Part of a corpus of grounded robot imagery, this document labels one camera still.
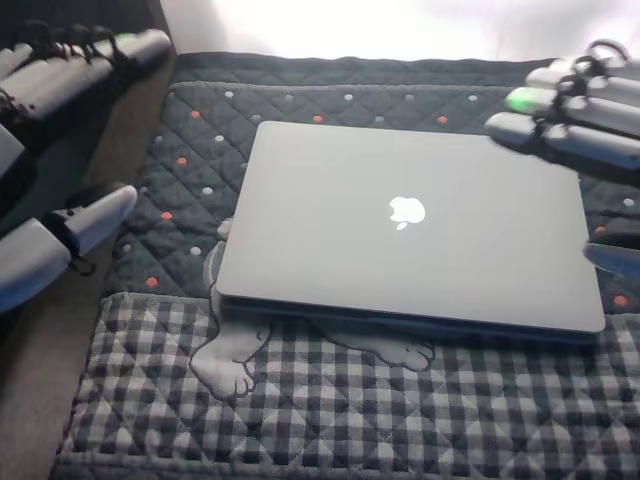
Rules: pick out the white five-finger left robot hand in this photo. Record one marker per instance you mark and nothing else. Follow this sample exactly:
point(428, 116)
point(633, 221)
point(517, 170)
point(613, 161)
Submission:
point(55, 85)

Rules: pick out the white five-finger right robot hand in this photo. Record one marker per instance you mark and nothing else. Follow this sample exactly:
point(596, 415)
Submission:
point(600, 135)

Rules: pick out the silver laptop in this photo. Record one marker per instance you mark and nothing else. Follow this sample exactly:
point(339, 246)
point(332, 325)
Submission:
point(350, 225)

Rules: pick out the grey quilt with bear print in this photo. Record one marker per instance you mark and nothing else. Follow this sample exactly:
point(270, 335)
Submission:
point(350, 415)

